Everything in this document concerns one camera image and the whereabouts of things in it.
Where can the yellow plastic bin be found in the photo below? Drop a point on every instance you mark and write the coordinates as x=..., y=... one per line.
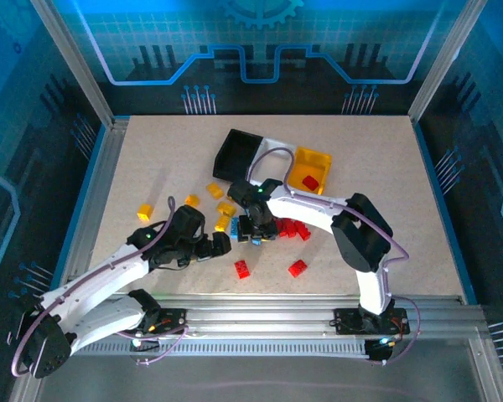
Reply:
x=314, y=161

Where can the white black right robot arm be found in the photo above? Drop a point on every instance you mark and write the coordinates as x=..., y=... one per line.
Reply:
x=375, y=289

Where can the aluminium mounting rail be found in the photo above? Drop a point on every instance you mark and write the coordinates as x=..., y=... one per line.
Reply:
x=255, y=314

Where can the black plastic bin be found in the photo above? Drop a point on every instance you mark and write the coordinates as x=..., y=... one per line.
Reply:
x=234, y=155

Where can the aluminium side rail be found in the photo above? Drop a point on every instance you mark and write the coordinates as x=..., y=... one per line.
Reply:
x=106, y=167

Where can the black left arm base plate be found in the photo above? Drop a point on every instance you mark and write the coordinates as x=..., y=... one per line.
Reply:
x=172, y=320

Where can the black controller box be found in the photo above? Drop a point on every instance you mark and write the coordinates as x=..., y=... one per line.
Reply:
x=379, y=351

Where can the blue lego brick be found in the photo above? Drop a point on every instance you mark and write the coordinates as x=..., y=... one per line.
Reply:
x=234, y=229
x=257, y=242

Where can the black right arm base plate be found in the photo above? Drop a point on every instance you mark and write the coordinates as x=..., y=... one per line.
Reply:
x=348, y=321

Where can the white plastic bin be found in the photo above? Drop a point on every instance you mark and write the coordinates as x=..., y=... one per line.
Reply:
x=285, y=145

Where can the aluminium frame post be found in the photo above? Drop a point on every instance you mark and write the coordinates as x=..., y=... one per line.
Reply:
x=73, y=63
x=446, y=58

